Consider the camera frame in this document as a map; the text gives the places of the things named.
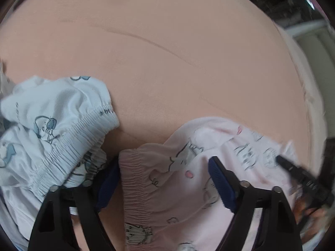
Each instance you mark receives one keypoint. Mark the peach bed sheet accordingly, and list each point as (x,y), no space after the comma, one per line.
(164,63)

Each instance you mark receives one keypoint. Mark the pink cartoon print pajama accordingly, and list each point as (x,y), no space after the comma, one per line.
(170,201)

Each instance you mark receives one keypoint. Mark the beige mattress pad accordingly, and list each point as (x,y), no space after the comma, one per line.
(312,98)

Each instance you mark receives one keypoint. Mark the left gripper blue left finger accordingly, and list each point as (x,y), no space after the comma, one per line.
(53,229)

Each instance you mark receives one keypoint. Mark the white blue print shorts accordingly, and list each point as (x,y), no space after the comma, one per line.
(51,134)

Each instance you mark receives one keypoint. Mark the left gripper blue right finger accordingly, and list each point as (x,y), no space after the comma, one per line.
(277,229)

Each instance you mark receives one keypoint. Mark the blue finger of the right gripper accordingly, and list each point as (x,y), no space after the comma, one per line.
(298,173)

